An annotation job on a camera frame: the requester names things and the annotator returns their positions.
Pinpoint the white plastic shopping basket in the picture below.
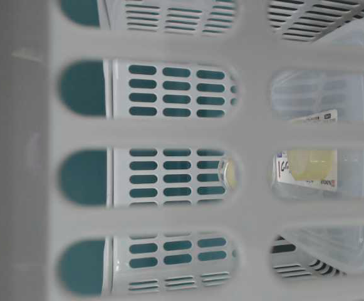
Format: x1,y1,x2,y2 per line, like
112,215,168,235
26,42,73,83
0,1,364,300

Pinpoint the cellophane tape roll in package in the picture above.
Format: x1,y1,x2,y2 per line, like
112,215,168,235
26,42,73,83
218,109,338,191

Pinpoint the clear plastic food container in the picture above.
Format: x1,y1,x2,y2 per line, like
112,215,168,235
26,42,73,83
271,17,364,280

